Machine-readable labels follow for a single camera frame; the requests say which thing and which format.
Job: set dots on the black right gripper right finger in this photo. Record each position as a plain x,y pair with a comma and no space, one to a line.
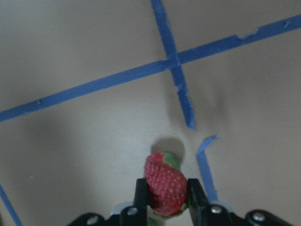
198,202

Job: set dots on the red strawberry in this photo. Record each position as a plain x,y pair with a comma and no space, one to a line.
167,185

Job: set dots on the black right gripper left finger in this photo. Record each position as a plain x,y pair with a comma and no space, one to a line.
141,202

